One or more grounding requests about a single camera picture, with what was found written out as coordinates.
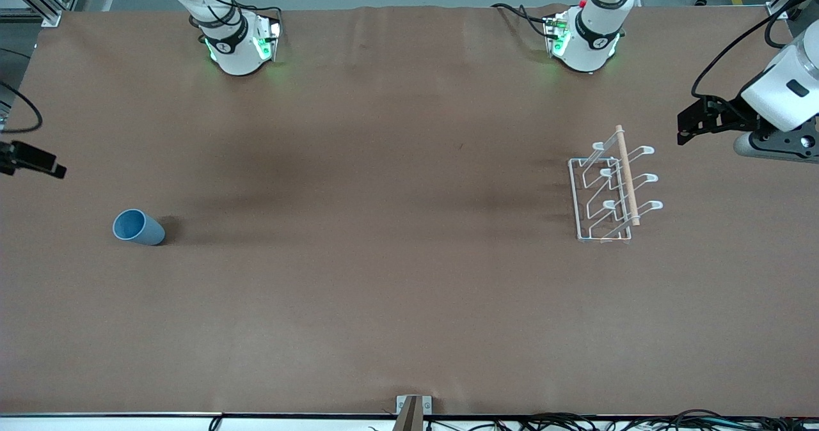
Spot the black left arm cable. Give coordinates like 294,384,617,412
691,0,813,102

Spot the brown table cover sheet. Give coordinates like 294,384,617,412
0,4,819,417

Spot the black base cable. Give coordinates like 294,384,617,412
491,3,557,38
186,0,283,35

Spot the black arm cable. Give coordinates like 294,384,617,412
0,82,43,134
691,0,813,102

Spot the blue plastic cup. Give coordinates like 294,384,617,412
113,209,166,246

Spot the brown wooden post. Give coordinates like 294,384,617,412
392,396,424,431

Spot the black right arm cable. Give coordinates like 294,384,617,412
0,82,43,134

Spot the white wire cup holder rack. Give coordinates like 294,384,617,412
568,125,664,244

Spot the small metal bracket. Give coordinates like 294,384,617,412
396,395,433,416

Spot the black cable bundle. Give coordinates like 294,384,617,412
368,409,819,431

